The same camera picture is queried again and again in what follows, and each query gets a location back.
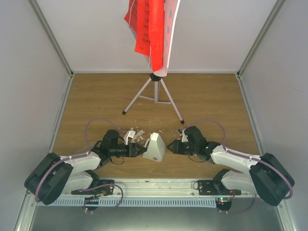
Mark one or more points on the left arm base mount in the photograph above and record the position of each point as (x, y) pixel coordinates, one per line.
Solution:
(100, 187)

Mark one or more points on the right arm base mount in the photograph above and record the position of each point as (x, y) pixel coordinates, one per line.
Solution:
(213, 187)

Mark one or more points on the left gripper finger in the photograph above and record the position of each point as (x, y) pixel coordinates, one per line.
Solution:
(138, 153)
(140, 148)

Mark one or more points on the slotted cable duct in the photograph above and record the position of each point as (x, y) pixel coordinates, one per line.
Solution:
(137, 202)

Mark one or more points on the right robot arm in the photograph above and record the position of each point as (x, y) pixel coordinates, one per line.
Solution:
(262, 175)

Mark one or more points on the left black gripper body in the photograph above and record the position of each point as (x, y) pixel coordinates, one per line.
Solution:
(131, 155)

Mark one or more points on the white debris pile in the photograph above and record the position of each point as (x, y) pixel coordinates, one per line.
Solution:
(140, 135)

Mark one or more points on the white tripod music stand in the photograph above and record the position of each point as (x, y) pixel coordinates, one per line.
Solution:
(155, 88)

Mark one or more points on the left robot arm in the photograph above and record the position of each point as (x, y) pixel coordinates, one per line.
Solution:
(56, 175)

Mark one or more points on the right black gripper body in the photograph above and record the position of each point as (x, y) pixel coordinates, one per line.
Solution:
(183, 150)

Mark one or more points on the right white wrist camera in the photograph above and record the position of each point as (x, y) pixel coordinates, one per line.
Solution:
(181, 130)

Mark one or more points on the white metronome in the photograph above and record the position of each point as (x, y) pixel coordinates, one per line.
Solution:
(155, 148)

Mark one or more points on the red sheet music paper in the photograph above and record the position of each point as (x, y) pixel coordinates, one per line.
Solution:
(146, 19)

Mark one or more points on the aluminium rail frame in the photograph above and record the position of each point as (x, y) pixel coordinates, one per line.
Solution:
(246, 214)

